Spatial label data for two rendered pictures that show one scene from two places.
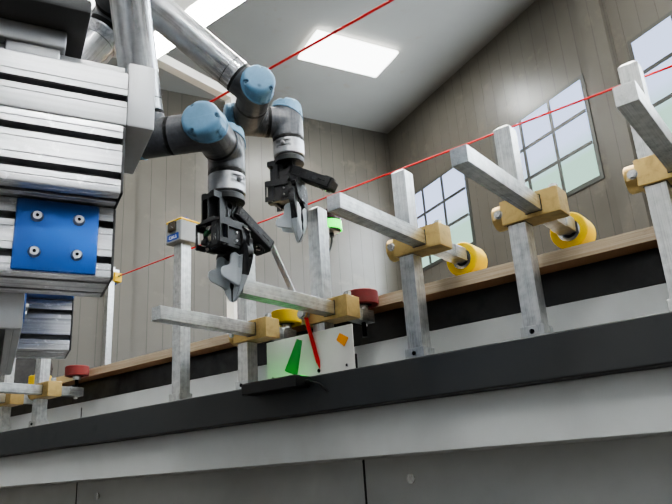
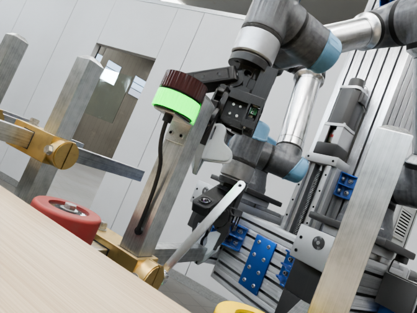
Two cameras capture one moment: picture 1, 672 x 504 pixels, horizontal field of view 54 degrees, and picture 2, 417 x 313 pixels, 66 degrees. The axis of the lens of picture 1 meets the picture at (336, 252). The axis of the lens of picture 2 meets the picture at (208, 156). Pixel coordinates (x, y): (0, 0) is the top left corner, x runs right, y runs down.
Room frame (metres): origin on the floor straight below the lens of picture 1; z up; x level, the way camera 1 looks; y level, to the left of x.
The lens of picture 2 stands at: (1.96, 0.01, 1.00)
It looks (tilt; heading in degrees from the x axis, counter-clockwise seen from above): 4 degrees up; 170
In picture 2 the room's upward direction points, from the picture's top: 23 degrees clockwise
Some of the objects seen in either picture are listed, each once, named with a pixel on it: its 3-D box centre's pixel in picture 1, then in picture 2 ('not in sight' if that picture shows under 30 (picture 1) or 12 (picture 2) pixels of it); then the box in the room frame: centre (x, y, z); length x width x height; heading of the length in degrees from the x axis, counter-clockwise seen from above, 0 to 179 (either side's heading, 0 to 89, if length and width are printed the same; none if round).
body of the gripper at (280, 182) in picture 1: (287, 183); (241, 95); (1.44, 0.11, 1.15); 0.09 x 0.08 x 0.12; 72
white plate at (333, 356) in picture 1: (308, 355); not in sight; (1.50, 0.08, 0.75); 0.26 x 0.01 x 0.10; 52
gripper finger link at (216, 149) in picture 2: (293, 226); (213, 151); (1.45, 0.10, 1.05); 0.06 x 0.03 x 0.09; 72
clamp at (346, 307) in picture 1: (330, 311); (115, 260); (1.49, 0.02, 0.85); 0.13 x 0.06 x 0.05; 52
